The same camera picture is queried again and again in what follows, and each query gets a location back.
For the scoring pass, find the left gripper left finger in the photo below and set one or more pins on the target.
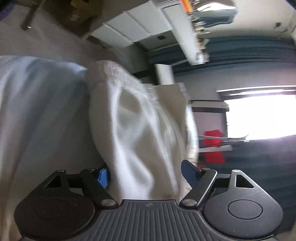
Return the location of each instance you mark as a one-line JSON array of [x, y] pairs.
[[94, 183]]

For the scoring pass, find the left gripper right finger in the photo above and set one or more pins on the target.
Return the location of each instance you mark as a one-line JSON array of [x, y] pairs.
[[201, 182]]

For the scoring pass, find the red cloth on rack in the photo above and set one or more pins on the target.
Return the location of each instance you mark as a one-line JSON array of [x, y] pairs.
[[214, 145]]

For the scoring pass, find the metal drying rack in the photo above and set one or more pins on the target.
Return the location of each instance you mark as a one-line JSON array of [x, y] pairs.
[[226, 145]]

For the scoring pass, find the teal curtain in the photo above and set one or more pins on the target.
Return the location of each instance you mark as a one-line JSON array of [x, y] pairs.
[[260, 69]]

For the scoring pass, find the items on desk top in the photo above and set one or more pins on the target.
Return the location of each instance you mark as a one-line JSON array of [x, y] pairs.
[[191, 9]]

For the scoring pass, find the white dressing desk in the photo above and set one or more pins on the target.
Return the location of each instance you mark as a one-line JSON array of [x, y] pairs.
[[123, 23]]

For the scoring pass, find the cardboard box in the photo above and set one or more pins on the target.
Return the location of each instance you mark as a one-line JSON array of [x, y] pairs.
[[76, 12]]

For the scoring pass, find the black frame side table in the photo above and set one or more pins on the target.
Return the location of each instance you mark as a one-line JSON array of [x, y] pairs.
[[208, 106]]

